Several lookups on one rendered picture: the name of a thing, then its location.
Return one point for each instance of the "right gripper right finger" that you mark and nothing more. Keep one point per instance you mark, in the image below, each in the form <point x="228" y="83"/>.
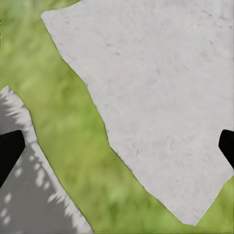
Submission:
<point x="226" y="145"/>

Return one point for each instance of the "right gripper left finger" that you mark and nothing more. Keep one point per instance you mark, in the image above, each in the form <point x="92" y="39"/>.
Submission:
<point x="12" y="145"/>

